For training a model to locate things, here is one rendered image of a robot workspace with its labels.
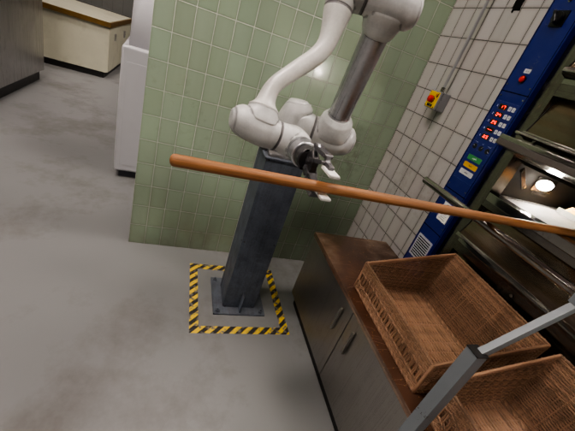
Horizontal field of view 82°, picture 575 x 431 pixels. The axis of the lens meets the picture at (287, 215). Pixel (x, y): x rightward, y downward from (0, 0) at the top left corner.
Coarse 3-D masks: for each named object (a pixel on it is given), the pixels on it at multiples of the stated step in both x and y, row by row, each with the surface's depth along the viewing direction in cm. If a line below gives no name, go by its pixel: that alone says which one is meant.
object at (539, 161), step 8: (504, 144) 135; (512, 144) 132; (512, 152) 141; (520, 152) 128; (528, 152) 126; (528, 160) 134; (536, 160) 122; (544, 160) 120; (552, 160) 118; (544, 168) 132; (552, 168) 119; (560, 168) 114; (568, 168) 112; (560, 176) 126; (568, 176) 114
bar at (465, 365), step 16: (448, 192) 131; (464, 208) 122; (480, 224) 115; (512, 240) 104; (528, 256) 98; (544, 272) 94; (544, 320) 86; (512, 336) 86; (464, 352) 88; (480, 352) 87; (448, 368) 92; (464, 368) 88; (448, 384) 91; (464, 384) 91; (432, 400) 96; (448, 400) 94; (416, 416) 100; (432, 416) 97
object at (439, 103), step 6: (432, 90) 190; (438, 96) 185; (444, 96) 184; (450, 96) 185; (426, 102) 193; (432, 102) 188; (438, 102) 185; (444, 102) 186; (432, 108) 188; (438, 108) 187; (444, 108) 188
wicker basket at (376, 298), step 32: (448, 256) 163; (384, 288) 139; (416, 288) 171; (448, 288) 160; (480, 288) 147; (384, 320) 136; (416, 320) 151; (448, 320) 154; (480, 320) 142; (512, 320) 132; (416, 352) 117; (448, 352) 139; (512, 352) 115; (416, 384) 114
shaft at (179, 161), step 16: (176, 160) 74; (192, 160) 75; (208, 160) 77; (240, 176) 80; (256, 176) 81; (272, 176) 82; (288, 176) 84; (336, 192) 89; (352, 192) 90; (368, 192) 92; (416, 208) 99; (432, 208) 101; (448, 208) 103; (512, 224) 114; (528, 224) 117; (544, 224) 120
